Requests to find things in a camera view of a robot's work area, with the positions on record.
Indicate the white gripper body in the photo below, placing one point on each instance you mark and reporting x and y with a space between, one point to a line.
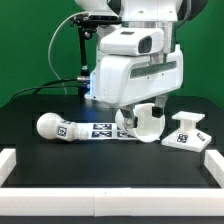
126 80

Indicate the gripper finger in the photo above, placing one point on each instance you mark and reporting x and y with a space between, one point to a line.
130 120
159 106

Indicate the white lamp base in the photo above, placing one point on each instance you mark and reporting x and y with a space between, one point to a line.
187 136

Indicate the white lamp bulb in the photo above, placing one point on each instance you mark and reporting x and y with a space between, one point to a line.
52 126

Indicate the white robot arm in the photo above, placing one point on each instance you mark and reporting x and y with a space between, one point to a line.
168 15

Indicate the white lamp shade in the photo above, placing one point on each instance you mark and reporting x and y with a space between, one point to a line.
149 128

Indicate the white marker sheet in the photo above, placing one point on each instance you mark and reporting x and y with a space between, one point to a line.
105 131

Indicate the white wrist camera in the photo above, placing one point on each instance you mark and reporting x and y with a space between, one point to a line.
133 41

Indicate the black camera on stand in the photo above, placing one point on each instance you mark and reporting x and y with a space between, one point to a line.
87 25

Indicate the white frame right bar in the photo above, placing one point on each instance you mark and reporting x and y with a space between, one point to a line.
214 162

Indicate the white frame bar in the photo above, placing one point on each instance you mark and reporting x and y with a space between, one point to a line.
7 163
111 202
214 162

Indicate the white frame front bar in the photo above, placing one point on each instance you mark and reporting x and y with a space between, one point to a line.
111 202

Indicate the white frame left bar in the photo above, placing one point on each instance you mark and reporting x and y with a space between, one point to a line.
7 163

